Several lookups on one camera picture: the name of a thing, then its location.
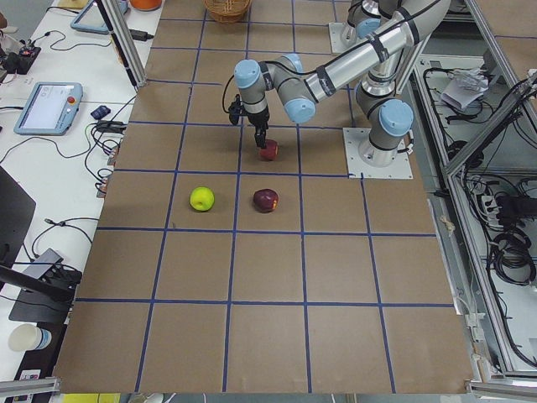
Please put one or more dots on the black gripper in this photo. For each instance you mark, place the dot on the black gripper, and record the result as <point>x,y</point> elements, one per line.
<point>258,119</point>

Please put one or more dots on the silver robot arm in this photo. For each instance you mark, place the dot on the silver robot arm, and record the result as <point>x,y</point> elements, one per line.
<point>382,36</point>
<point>363,17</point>

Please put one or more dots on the wicker basket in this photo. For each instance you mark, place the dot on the wicker basket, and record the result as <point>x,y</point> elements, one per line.
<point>227,11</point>

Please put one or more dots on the dark red apple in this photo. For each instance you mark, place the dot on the dark red apple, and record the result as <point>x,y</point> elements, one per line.
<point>265,200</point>

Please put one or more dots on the green apple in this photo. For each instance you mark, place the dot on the green apple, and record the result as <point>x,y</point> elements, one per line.
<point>202,199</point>

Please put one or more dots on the black usb hub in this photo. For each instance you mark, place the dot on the black usb hub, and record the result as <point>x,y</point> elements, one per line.
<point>111,127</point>

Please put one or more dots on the black power adapter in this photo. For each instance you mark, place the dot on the black power adapter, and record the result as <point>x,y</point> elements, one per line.
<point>140,35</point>

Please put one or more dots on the small dark blue pouch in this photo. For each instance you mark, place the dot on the small dark blue pouch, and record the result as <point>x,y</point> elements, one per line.
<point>100,112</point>

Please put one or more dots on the orange bucket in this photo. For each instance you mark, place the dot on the orange bucket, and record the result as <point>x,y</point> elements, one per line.
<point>146,5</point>

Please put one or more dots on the far blue teach pendant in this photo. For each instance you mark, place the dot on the far blue teach pendant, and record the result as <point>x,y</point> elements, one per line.
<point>90,20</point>

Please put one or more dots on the blue teach pendant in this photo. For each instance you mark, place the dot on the blue teach pendant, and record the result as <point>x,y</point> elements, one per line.
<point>50,109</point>
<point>90,20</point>

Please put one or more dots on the near blue teach pendant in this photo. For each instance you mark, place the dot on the near blue teach pendant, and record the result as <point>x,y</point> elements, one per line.
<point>50,109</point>

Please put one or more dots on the black monitor stand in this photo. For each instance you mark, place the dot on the black monitor stand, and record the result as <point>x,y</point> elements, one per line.
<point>47,289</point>

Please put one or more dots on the white paper cup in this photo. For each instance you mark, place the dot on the white paper cup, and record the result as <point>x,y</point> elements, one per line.
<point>29,337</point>

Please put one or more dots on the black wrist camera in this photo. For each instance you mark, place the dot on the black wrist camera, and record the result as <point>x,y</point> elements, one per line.
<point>236,110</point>

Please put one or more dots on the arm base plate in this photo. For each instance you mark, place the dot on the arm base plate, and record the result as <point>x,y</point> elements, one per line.
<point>343,36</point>
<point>364,161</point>

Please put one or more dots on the aluminium frame post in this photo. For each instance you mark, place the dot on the aluminium frame post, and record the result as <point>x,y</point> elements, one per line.
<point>122,38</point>

